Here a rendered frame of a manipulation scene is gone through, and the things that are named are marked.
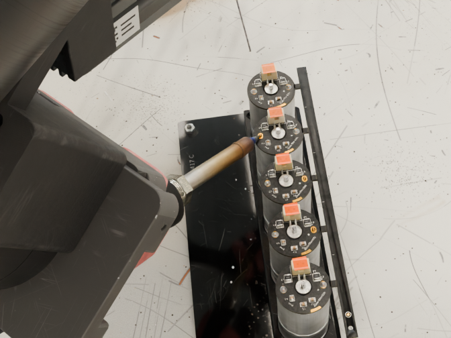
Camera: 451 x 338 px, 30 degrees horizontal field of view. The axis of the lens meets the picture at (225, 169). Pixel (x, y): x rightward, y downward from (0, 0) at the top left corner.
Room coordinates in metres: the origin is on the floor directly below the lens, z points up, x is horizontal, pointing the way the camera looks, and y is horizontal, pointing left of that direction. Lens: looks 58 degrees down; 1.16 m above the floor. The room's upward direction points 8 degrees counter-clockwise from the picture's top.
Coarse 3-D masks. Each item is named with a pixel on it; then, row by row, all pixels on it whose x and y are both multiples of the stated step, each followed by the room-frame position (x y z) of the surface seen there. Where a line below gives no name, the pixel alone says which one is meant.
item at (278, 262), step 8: (288, 232) 0.18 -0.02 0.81; (296, 232) 0.18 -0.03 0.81; (272, 248) 0.17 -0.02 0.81; (272, 256) 0.17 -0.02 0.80; (280, 256) 0.17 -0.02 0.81; (312, 256) 0.17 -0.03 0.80; (272, 264) 0.18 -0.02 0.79; (280, 264) 0.17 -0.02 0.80; (288, 264) 0.17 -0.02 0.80; (272, 272) 0.18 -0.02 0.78; (280, 272) 0.17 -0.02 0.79
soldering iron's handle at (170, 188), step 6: (168, 180) 0.19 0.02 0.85; (168, 186) 0.19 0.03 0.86; (174, 186) 0.19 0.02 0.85; (174, 192) 0.18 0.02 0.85; (180, 198) 0.18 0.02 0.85; (180, 204) 0.18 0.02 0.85; (180, 210) 0.18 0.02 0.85; (180, 216) 0.18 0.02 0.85; (174, 222) 0.18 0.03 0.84; (0, 330) 0.12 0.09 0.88
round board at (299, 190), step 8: (272, 168) 0.22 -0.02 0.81; (296, 168) 0.21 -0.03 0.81; (304, 168) 0.21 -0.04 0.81; (264, 176) 0.21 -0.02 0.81; (272, 176) 0.21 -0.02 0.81; (280, 176) 0.21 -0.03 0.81; (296, 176) 0.21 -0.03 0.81; (264, 184) 0.21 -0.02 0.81; (272, 184) 0.21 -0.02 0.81; (296, 184) 0.20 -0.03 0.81; (304, 184) 0.20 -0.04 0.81; (264, 192) 0.20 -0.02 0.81; (272, 192) 0.20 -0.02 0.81; (280, 192) 0.20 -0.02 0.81; (288, 192) 0.20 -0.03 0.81; (296, 192) 0.20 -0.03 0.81; (304, 192) 0.20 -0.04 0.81; (272, 200) 0.20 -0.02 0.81; (280, 200) 0.20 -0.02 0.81; (288, 200) 0.20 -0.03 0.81; (296, 200) 0.20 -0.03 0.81
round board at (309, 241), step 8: (280, 216) 0.19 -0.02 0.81; (304, 216) 0.19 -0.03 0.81; (312, 216) 0.19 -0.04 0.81; (272, 224) 0.18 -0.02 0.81; (280, 224) 0.18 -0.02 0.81; (288, 224) 0.18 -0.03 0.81; (304, 224) 0.18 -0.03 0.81; (312, 224) 0.18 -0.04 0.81; (280, 232) 0.18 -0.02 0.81; (304, 232) 0.18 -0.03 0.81; (320, 232) 0.18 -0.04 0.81; (272, 240) 0.18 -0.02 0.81; (280, 240) 0.18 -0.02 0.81; (288, 240) 0.18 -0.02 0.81; (296, 240) 0.17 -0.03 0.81; (304, 240) 0.17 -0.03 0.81; (312, 240) 0.17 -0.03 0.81; (280, 248) 0.17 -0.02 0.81; (288, 248) 0.17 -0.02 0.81; (296, 248) 0.17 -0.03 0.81; (304, 248) 0.17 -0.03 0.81; (312, 248) 0.17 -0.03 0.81; (288, 256) 0.17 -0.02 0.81; (296, 256) 0.17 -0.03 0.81
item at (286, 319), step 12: (300, 288) 0.15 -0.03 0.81; (288, 312) 0.14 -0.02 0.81; (324, 312) 0.14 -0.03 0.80; (288, 324) 0.14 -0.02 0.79; (300, 324) 0.14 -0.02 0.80; (312, 324) 0.14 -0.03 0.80; (324, 324) 0.14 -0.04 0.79; (288, 336) 0.14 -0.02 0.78; (300, 336) 0.14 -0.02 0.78; (312, 336) 0.14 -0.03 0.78
